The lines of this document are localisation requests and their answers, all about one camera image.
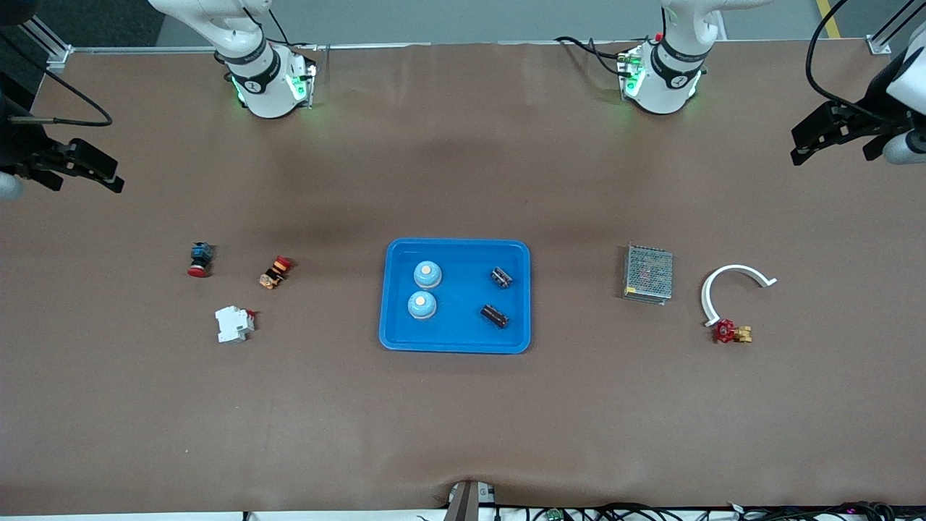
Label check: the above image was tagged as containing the red emergency stop button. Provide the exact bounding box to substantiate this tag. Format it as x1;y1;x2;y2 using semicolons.
187;242;214;279

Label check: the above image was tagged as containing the white curved plastic arc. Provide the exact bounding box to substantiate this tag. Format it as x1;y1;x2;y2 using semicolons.
700;265;778;328

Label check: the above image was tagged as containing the white circuit breaker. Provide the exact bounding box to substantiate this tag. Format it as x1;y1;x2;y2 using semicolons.
215;305;256;344

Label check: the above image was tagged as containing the metal mesh power supply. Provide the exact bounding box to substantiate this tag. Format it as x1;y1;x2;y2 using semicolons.
622;244;674;305

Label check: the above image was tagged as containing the blue plastic tray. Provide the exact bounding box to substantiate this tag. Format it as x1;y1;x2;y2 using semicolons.
379;238;532;355

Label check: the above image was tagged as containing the grey table clamp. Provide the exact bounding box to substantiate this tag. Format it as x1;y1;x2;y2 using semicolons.
443;479;497;521

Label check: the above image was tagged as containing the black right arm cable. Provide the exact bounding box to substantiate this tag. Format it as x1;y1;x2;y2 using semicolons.
7;58;114;127

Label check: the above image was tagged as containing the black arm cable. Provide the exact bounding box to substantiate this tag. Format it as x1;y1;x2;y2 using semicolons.
807;0;898;124
7;58;114;127

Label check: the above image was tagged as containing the aluminium frame post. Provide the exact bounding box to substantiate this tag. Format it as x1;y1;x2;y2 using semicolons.
865;0;926;56
20;16;75;70

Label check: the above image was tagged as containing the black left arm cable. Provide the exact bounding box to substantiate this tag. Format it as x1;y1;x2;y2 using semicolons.
807;0;898;124

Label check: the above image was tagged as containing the orange and red switch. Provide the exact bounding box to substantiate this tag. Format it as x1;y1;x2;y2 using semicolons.
259;255;294;290

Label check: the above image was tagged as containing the red-handled brass valve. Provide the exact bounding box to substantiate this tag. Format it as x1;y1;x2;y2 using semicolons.
711;319;753;344

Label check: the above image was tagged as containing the black cable bundle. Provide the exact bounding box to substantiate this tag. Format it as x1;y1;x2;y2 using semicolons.
499;501;926;521

